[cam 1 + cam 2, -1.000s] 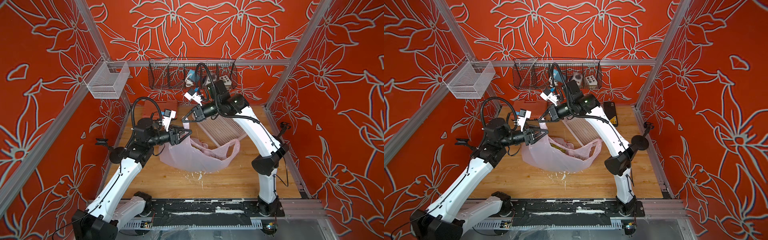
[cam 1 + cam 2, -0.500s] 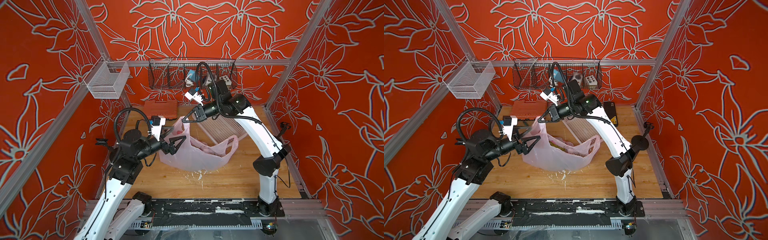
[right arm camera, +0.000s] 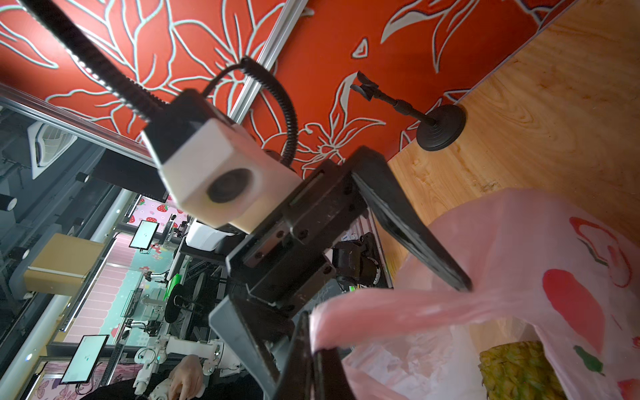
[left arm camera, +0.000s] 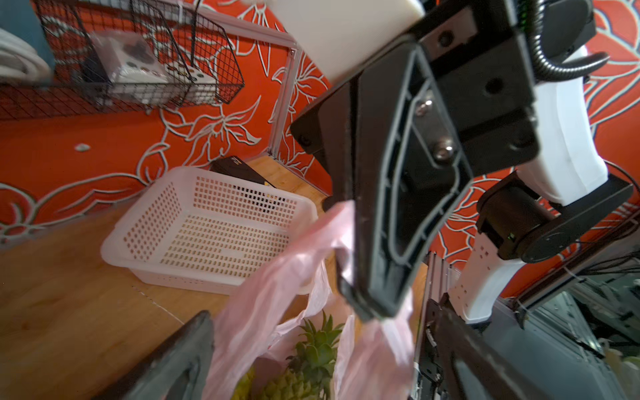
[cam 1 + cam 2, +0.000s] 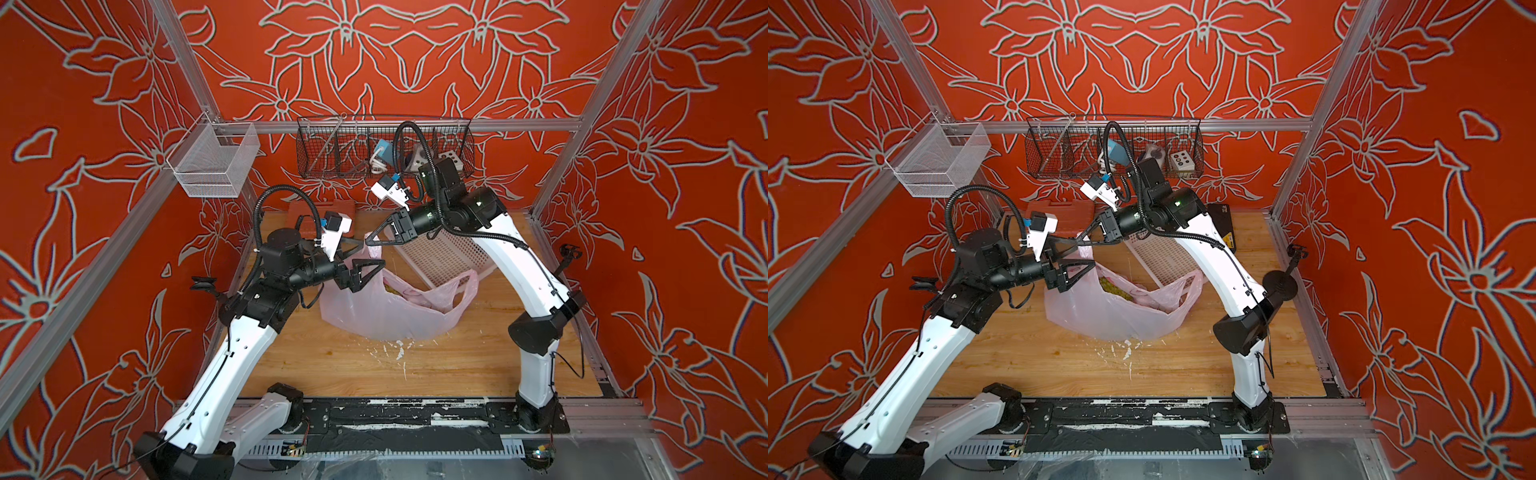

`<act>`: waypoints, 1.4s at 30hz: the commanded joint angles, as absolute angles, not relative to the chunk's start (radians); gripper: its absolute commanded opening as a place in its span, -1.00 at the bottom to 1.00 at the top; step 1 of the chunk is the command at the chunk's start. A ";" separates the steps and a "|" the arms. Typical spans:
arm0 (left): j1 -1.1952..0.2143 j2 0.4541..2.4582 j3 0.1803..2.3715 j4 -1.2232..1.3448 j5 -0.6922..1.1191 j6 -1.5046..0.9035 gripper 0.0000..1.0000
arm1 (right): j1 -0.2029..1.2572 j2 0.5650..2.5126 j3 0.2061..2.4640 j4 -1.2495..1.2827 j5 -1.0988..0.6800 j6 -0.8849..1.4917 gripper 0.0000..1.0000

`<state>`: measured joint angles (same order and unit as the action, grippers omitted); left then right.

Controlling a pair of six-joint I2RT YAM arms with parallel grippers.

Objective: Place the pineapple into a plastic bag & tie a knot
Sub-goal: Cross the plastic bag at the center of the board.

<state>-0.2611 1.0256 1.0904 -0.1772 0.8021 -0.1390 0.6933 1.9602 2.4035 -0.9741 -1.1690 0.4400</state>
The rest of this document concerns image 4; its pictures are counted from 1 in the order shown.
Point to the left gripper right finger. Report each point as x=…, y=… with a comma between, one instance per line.
x=458, y=364

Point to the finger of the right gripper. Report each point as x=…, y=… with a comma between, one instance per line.
x=327, y=129

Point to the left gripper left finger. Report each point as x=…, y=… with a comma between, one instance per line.
x=176, y=369

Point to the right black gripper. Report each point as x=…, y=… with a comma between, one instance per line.
x=410, y=167

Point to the pink plastic bag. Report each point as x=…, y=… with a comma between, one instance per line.
x=275, y=299

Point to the white perforated plastic basket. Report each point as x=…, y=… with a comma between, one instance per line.
x=204, y=231

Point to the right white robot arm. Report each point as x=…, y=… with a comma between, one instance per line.
x=545, y=205

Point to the black box yellow label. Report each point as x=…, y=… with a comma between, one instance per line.
x=237, y=168

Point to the white button box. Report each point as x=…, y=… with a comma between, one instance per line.
x=197, y=86

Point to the white device with knobs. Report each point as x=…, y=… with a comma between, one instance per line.
x=131, y=67

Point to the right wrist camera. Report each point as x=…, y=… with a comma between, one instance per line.
x=342, y=37

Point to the black wire wall basket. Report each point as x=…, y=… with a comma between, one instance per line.
x=71, y=58

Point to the teal box with cable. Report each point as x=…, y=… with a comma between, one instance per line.
x=26, y=57

